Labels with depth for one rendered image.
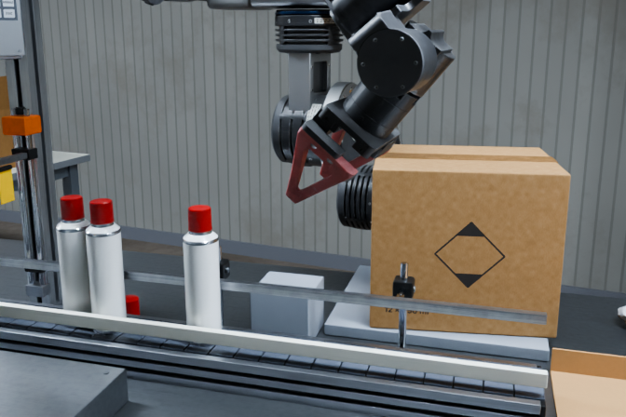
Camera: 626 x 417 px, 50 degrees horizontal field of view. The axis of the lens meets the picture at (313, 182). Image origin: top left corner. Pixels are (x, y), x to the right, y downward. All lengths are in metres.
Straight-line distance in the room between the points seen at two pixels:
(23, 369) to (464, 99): 2.78
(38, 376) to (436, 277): 0.60
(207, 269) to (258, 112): 2.91
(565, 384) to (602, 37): 2.49
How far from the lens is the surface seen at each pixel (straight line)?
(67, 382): 0.97
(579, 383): 1.08
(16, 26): 1.23
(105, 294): 1.06
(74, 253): 1.08
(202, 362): 0.99
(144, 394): 1.02
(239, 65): 3.87
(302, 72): 1.30
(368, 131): 0.66
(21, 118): 1.18
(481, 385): 0.94
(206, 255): 0.97
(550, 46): 3.40
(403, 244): 1.08
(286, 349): 0.95
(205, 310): 0.99
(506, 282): 1.11
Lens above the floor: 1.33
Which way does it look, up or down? 13 degrees down
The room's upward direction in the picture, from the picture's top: straight up
